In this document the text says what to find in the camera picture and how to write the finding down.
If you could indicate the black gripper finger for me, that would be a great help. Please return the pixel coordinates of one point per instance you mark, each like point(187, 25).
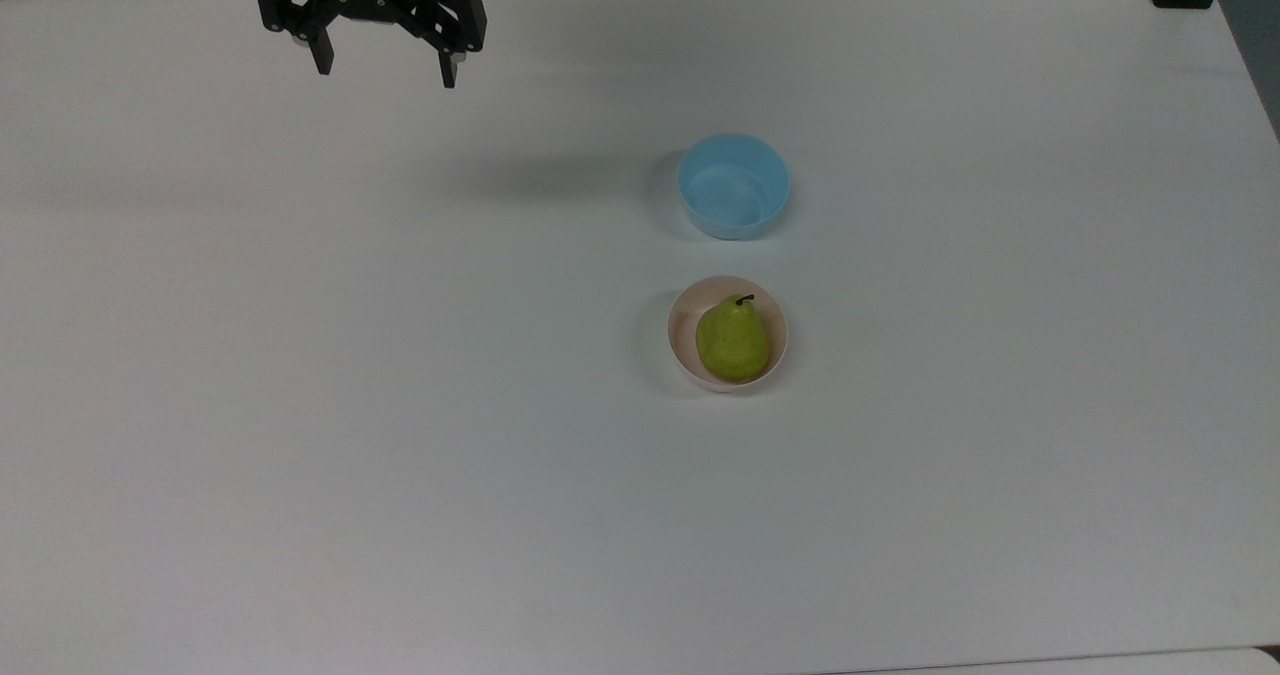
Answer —
point(298, 17)
point(450, 21)

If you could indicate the light blue plastic bowl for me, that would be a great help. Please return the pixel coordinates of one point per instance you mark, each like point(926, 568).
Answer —
point(733, 187)

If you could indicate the pale pink plastic bowl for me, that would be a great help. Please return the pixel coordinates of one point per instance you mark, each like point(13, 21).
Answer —
point(684, 331)

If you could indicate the green pear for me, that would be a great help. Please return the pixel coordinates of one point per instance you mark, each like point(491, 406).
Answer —
point(733, 339)

